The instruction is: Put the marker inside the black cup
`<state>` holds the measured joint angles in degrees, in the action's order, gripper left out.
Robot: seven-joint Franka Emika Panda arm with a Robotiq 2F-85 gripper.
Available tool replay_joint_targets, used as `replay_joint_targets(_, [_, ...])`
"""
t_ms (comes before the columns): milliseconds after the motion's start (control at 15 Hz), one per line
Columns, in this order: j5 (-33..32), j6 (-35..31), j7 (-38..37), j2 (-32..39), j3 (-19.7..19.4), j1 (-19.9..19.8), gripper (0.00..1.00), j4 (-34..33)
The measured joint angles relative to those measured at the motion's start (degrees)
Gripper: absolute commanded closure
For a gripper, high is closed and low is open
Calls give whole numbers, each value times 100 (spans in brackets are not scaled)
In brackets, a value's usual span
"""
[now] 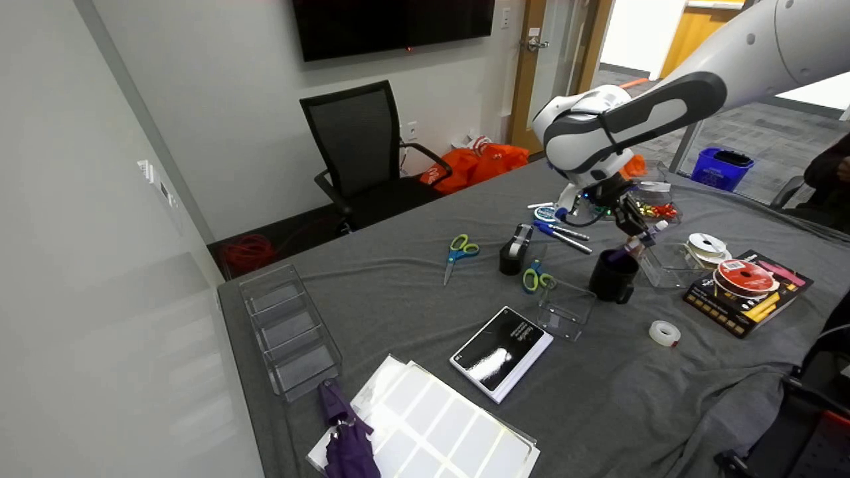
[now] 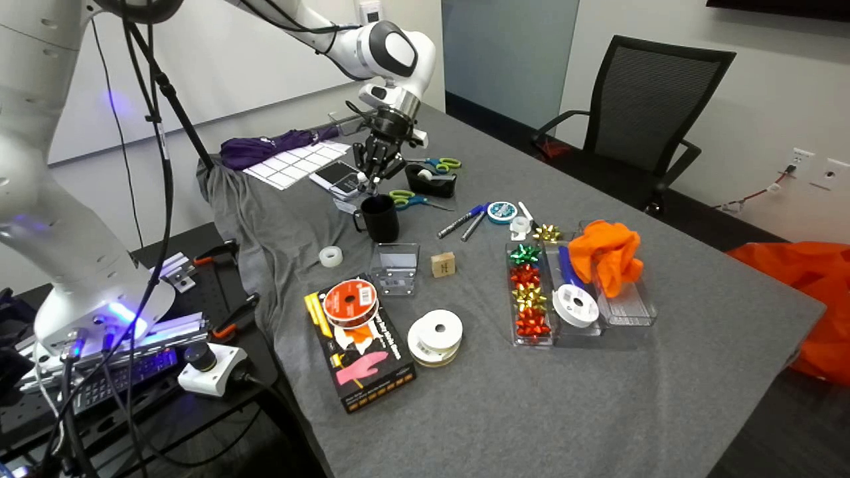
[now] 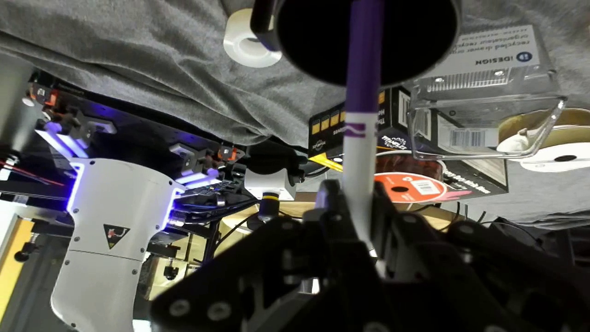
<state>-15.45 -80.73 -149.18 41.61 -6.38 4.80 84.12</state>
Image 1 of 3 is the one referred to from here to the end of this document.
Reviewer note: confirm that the blue white pens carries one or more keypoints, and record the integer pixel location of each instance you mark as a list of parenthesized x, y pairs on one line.
[(561, 238)]

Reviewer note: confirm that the orange tissue paper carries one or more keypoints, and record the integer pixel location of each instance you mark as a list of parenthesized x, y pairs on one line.
[(632, 168)]

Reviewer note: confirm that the white ribbon spool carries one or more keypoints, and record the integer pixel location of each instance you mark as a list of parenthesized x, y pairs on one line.
[(707, 249)]

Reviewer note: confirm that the black office chair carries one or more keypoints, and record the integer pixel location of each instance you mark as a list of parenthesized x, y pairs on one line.
[(359, 141)]

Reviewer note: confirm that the orange plastic bag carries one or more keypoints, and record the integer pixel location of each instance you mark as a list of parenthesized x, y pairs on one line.
[(474, 167)]

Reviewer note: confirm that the clear plastic tray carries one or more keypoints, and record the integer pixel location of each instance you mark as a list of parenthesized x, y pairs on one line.
[(291, 333)]

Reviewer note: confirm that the white marker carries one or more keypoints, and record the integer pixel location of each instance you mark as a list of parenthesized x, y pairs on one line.
[(647, 241)]

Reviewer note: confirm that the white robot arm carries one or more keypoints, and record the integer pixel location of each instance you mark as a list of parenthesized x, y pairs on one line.
[(765, 50)]

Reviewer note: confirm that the green handled scissors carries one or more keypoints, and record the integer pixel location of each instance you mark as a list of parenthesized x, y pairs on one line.
[(458, 250)]

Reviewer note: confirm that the clear small box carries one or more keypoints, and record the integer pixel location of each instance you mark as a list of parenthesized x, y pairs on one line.
[(663, 266)]

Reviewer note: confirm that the wall television screen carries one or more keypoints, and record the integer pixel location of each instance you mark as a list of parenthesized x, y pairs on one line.
[(350, 29)]

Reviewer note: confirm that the clear acrylic holder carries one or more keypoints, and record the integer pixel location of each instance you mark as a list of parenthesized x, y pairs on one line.
[(565, 313)]

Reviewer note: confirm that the purple cloth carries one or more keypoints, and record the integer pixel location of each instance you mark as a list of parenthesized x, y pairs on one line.
[(350, 451)]

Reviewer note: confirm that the blue green small scissors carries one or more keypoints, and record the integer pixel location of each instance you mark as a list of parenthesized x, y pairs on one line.
[(534, 277)]

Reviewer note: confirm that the clear tape roll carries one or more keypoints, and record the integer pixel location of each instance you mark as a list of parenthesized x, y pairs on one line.
[(663, 333)]

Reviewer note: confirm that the black cup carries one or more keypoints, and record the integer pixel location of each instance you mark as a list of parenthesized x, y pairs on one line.
[(614, 274)]

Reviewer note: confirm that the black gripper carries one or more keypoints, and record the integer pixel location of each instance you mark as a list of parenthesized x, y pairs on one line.
[(613, 196)]

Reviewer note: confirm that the blue recycling bin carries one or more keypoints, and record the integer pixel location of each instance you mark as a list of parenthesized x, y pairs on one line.
[(721, 168)]

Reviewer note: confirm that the wooden door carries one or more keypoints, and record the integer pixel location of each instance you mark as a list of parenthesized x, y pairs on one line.
[(559, 55)]

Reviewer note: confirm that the blue ribbon spool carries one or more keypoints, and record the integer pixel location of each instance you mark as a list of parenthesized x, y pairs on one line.
[(550, 212)]

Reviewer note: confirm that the box of gift bows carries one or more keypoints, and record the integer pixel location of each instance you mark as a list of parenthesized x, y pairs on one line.
[(659, 212)]

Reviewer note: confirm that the red ribbon spool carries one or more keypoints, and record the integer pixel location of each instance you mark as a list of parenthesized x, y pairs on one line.
[(745, 281)]

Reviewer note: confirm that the white label sheets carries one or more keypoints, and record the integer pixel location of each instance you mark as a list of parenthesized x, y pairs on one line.
[(423, 430)]

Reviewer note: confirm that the black yellow product box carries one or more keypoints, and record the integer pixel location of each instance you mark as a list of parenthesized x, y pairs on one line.
[(745, 315)]

